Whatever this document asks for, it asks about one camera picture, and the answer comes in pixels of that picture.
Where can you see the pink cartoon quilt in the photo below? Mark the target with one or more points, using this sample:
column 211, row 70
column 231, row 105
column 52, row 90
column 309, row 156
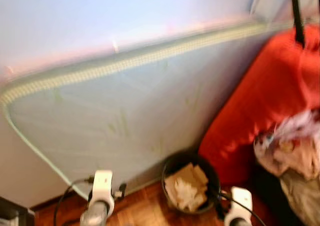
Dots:
column 295, row 151

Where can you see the dark cabinet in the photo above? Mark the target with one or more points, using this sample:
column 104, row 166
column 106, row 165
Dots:
column 12, row 213

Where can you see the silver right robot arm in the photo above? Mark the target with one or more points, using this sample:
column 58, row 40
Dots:
column 239, row 222

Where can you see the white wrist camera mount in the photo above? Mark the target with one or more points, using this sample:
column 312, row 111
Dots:
column 102, row 186
column 241, row 201

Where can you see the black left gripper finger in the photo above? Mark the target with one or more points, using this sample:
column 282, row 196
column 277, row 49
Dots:
column 121, row 190

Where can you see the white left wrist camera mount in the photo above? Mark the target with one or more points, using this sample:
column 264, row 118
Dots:
column 102, row 186

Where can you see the bed with grey floral sheet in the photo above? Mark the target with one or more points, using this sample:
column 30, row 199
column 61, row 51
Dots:
column 300, row 196

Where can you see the crumpled white paper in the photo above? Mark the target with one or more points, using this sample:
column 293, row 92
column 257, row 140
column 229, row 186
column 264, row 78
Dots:
column 187, row 196

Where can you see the brown cardboard piece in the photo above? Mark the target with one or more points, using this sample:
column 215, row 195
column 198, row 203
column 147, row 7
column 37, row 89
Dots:
column 187, row 176

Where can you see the black waste bin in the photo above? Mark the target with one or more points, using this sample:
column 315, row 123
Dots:
column 172, row 168

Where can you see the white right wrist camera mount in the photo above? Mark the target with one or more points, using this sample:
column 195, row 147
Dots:
column 241, row 201

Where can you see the red folded mattress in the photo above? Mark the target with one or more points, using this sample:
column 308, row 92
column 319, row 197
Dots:
column 260, row 101

